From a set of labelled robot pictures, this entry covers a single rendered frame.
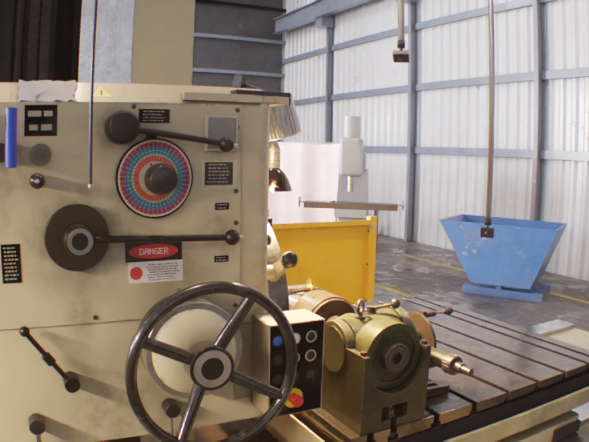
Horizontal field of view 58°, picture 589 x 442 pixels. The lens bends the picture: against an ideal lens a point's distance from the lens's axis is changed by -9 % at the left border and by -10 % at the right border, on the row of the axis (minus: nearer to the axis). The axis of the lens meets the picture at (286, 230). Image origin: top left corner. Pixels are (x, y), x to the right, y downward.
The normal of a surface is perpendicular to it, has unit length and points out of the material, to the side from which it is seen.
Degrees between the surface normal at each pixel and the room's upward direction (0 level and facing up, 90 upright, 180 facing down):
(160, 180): 90
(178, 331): 67
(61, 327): 90
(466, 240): 90
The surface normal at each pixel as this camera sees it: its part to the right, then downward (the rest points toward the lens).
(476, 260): -0.57, 0.10
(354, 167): -0.16, 0.13
